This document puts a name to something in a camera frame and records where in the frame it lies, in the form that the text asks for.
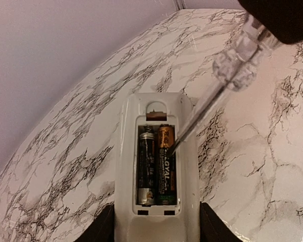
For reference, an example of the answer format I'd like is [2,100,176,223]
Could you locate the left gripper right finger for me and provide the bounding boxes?
[199,202,240,242]

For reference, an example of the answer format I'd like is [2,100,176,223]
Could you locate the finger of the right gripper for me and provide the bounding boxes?
[239,0,303,44]

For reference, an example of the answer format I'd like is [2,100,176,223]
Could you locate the silver battery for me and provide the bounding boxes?
[167,13,282,157]

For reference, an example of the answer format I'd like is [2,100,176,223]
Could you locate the gold black AA battery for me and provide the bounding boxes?
[157,124,177,206]

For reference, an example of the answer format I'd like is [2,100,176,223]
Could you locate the right aluminium frame post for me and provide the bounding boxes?
[173,0,186,11]

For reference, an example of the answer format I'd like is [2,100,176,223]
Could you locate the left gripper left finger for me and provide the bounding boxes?
[78,205,115,242]

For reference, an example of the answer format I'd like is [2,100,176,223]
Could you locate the white remote control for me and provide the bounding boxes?
[115,93,200,241]

